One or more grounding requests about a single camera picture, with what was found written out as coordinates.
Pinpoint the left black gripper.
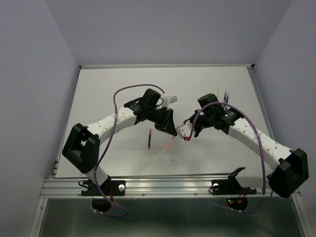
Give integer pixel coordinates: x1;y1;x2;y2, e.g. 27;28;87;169
147;107;177;136

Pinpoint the orange pen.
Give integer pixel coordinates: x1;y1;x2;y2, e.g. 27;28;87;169
164;136;176;152

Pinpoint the purple pen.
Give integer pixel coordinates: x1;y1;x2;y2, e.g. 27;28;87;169
224;90;230;104

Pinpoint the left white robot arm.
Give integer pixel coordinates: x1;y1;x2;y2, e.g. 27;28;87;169
62;88;177;195

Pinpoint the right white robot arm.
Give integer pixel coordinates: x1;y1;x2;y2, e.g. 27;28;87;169
189;93;309;198

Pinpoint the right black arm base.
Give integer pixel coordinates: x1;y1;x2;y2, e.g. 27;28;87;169
208;167;257;212

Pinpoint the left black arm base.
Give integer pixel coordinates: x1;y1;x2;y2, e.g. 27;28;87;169
78;177;126;215

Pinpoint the red pen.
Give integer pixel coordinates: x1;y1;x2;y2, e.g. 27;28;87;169
148;128;152;150

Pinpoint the white table board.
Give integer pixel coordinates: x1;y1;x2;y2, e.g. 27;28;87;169
66;66;265;176

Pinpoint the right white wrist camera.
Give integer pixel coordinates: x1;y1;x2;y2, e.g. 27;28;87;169
176;120;192;141

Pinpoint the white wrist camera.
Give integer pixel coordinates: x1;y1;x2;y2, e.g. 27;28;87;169
160;93;178;109
176;120;192;141

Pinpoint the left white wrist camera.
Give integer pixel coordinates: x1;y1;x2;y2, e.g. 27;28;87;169
160;93;178;109

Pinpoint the aluminium front rail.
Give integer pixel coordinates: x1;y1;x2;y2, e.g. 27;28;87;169
40;173;262;199

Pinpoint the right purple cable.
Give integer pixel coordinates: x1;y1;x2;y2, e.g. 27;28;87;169
192;102;274;214

